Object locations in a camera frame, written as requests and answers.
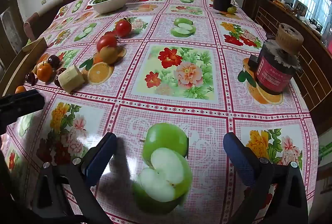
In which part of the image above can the black motor with red label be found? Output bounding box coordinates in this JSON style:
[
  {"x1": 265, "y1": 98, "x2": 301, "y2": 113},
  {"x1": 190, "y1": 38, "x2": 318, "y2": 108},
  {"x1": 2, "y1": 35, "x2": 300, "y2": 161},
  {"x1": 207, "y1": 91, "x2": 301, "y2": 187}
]
[{"x1": 248, "y1": 23, "x2": 304, "y2": 96}]

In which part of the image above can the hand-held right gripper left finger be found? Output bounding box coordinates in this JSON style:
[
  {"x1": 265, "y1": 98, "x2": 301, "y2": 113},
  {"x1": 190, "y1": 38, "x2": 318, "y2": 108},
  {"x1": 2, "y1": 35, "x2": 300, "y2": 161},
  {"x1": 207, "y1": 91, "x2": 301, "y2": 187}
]
[{"x1": 31, "y1": 133, "x2": 117, "y2": 224}]

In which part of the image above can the dark red plum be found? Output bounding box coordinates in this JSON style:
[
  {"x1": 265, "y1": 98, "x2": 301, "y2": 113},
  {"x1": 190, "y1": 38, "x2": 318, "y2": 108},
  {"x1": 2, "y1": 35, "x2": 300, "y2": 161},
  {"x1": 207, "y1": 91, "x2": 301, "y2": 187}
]
[
  {"x1": 47, "y1": 55, "x2": 60, "y2": 69},
  {"x1": 25, "y1": 71, "x2": 37, "y2": 84}
]

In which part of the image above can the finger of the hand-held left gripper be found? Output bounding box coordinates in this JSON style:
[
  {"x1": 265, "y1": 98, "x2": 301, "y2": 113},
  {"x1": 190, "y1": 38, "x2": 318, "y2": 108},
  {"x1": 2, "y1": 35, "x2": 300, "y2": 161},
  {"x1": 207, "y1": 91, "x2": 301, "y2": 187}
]
[{"x1": 0, "y1": 89, "x2": 45, "y2": 127}]

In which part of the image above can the brick counter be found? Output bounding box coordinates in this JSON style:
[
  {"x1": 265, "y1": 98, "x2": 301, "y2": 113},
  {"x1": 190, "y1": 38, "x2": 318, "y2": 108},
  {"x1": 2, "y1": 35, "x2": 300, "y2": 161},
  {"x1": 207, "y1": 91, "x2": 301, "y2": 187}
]
[{"x1": 253, "y1": 0, "x2": 332, "y2": 136}]

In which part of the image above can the tan round longan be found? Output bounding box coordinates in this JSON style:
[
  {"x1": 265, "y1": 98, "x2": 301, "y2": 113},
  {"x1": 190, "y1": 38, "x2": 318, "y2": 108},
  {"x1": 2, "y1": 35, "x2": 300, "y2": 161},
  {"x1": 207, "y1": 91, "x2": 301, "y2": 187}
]
[{"x1": 100, "y1": 45, "x2": 120, "y2": 64}]

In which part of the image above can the white bowl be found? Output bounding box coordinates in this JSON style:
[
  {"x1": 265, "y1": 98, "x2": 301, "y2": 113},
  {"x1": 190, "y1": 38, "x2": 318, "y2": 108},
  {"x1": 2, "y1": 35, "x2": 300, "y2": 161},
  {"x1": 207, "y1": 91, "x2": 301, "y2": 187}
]
[{"x1": 89, "y1": 0, "x2": 131, "y2": 15}]

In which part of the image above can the red tomato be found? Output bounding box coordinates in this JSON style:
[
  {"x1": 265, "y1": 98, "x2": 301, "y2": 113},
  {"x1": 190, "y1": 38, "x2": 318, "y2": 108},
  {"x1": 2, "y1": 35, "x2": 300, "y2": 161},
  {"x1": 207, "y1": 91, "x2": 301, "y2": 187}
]
[
  {"x1": 115, "y1": 19, "x2": 133, "y2": 37},
  {"x1": 97, "y1": 34, "x2": 118, "y2": 52}
]

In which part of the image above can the printed floral tablecloth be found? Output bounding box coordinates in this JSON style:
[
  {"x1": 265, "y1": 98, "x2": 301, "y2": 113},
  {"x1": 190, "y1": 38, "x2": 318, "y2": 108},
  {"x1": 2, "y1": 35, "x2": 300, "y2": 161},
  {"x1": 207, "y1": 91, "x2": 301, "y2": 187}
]
[{"x1": 0, "y1": 0, "x2": 319, "y2": 224}]

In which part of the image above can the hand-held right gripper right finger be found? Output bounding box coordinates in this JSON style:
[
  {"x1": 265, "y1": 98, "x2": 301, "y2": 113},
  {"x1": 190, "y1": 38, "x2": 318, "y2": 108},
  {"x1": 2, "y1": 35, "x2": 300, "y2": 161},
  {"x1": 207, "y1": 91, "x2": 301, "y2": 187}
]
[{"x1": 223, "y1": 133, "x2": 312, "y2": 224}]

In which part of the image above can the shallow cardboard box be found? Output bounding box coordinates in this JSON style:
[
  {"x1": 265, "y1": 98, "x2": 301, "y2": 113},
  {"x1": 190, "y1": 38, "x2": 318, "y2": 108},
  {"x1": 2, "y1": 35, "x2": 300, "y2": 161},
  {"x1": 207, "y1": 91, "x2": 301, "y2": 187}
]
[{"x1": 0, "y1": 37, "x2": 48, "y2": 96}]

